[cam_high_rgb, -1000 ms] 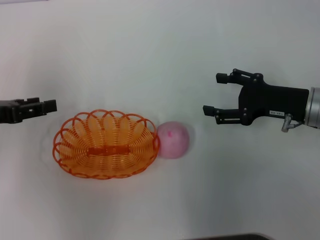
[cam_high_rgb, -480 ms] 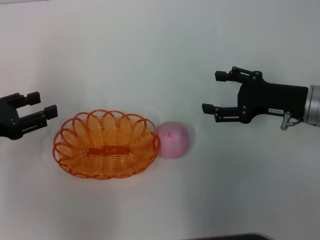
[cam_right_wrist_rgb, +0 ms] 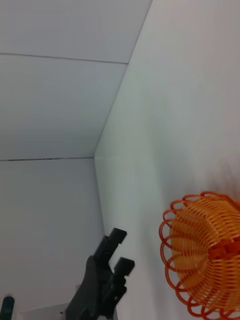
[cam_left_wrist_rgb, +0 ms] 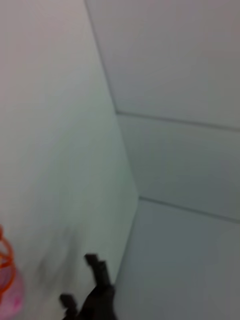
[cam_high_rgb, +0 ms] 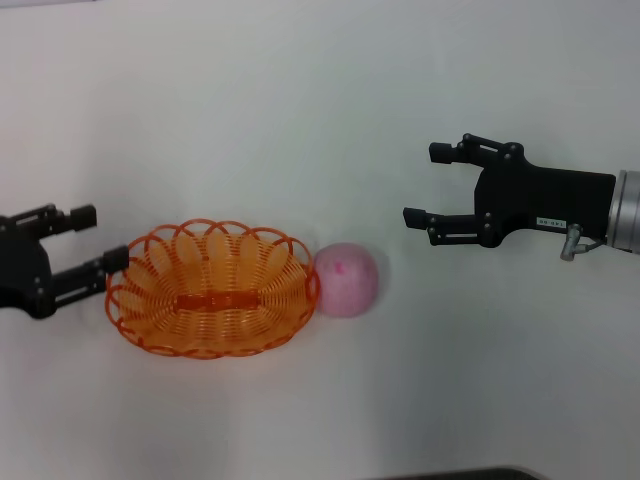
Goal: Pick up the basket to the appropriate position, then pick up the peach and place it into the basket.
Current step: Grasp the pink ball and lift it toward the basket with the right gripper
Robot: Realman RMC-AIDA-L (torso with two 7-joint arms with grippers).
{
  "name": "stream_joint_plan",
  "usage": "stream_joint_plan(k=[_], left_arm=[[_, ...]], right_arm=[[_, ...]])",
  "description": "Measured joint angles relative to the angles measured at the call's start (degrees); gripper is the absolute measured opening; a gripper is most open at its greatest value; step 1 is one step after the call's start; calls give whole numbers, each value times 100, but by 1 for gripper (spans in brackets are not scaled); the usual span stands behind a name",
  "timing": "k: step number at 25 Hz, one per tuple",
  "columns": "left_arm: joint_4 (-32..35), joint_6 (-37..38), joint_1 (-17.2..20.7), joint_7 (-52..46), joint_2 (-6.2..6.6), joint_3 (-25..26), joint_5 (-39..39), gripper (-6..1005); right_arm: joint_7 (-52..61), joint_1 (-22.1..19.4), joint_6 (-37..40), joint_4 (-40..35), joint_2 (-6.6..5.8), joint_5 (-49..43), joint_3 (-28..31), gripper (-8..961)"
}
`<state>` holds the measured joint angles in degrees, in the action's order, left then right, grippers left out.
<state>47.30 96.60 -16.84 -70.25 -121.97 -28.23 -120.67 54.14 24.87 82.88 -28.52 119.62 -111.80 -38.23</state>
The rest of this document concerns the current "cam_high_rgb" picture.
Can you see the orange woven plastic basket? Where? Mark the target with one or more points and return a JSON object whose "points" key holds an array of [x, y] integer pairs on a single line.
{"points": [[215, 305]]}

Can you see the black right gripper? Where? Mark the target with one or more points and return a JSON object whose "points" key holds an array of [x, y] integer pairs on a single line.
{"points": [[545, 200]]}

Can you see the pink plush peach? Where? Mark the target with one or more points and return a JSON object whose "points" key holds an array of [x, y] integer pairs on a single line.
{"points": [[347, 282]]}

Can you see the dark rounded robot torso edge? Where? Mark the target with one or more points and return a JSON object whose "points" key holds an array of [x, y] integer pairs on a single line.
{"points": [[460, 474]]}

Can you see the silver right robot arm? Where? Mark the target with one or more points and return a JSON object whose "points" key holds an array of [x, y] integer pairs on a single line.
{"points": [[627, 212]]}

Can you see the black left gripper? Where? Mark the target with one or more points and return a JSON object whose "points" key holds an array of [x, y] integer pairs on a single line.
{"points": [[22, 270]]}

